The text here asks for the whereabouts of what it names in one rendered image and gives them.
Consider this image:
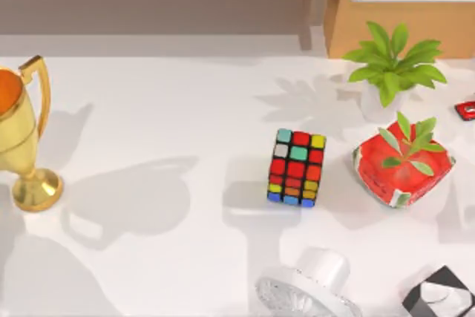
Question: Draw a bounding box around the multicoloured puzzle cube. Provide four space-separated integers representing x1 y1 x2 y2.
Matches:
266 128 328 209

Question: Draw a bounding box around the green plant in red pot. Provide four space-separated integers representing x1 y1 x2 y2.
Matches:
352 111 457 209

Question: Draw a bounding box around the green plant in white pot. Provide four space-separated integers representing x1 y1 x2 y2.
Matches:
341 21 448 123

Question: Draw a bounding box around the pale wooden cupboard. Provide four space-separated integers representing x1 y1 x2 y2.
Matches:
323 0 475 60

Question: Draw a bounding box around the gold trophy cup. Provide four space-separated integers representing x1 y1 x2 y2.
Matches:
0 54 65 213

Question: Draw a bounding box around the small red and black object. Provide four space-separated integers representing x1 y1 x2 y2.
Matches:
454 99 475 122

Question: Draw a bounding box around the black and white box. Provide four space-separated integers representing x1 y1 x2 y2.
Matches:
402 265 475 317

